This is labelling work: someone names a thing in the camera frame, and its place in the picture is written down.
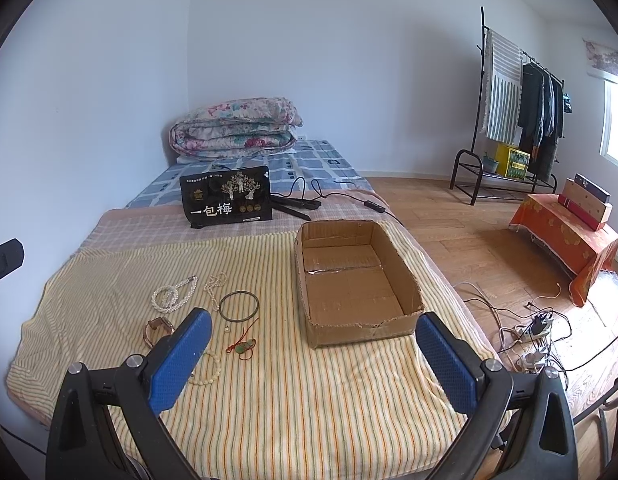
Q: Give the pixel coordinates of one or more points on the floral window valance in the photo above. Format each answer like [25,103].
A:
[602,61]

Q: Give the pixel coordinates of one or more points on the small green pot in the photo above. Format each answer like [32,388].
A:
[490,164]

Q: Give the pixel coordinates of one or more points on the open cardboard box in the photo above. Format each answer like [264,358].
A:
[353,284]

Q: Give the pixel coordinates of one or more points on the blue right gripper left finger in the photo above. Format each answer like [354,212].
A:
[172,361]

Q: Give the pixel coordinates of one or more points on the yellow crate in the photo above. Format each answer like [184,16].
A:
[512,163]

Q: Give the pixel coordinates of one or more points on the yellow striped towel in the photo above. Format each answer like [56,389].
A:
[364,411]

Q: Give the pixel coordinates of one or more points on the window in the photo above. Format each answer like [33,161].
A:
[609,142]

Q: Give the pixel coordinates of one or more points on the gold wristwatch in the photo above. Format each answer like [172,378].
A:
[156,329]

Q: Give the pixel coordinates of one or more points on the black clothes rack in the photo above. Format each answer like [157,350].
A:
[468,175]

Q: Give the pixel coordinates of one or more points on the dark hanging clothes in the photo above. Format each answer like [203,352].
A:
[541,117]

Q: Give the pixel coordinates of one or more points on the dark bangle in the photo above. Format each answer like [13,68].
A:
[239,306]

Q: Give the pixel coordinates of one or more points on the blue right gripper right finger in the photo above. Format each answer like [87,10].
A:
[453,361]

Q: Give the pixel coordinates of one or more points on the orange covered low table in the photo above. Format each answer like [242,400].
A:
[583,251]

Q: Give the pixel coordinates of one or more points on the stacked gift boxes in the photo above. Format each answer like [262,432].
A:
[583,200]

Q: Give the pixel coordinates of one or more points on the black snack bag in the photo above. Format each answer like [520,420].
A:
[226,196]

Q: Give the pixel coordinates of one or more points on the power strip with cables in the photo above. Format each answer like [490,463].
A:
[540,337]

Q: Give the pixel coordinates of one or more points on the blue checked bed sheet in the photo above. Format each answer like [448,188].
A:
[307,160]

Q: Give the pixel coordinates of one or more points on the folded floral quilt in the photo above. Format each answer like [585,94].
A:
[236,128]

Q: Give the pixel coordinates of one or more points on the green jade red cord pendant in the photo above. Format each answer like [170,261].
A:
[245,345]

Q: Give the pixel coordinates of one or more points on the pink checked bed sheet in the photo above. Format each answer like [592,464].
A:
[133,228]

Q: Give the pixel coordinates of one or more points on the striped hanging cloth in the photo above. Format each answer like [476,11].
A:
[501,88]

